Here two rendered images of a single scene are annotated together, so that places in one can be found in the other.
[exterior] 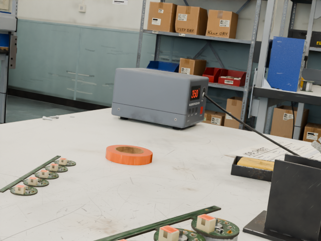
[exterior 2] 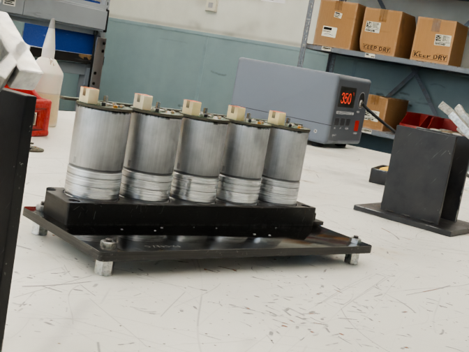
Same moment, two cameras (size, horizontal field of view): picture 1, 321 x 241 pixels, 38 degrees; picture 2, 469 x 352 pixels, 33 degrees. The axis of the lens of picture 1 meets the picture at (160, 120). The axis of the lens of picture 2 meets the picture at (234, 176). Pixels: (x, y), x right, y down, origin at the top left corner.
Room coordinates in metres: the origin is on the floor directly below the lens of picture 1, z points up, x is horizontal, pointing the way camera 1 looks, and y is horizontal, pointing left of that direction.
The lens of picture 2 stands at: (-0.20, -0.07, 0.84)
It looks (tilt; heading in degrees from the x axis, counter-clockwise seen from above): 8 degrees down; 7
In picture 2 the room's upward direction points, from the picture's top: 10 degrees clockwise
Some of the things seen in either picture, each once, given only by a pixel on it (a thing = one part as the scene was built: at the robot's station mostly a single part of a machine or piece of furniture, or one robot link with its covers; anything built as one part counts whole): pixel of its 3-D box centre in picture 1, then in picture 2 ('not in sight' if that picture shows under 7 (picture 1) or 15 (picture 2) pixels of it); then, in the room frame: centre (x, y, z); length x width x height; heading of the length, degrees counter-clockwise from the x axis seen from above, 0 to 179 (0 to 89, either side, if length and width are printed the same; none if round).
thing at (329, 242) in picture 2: not in sight; (206, 237); (0.18, -0.01, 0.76); 0.16 x 0.07 x 0.01; 138
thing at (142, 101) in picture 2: not in sight; (144, 102); (0.16, 0.03, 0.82); 0.01 x 0.01 x 0.01; 48
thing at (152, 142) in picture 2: not in sight; (149, 162); (0.17, 0.02, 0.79); 0.02 x 0.02 x 0.05
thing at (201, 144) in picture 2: not in sight; (196, 165); (0.19, 0.00, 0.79); 0.02 x 0.02 x 0.05
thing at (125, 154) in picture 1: (129, 154); not in sight; (0.59, 0.04, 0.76); 0.06 x 0.06 x 0.01
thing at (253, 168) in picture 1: (262, 169); (413, 179); (0.59, -0.14, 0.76); 0.07 x 0.05 x 0.02; 77
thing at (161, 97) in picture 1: (161, 97); (299, 103); (0.91, 0.00, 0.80); 0.15 x 0.12 x 0.10; 67
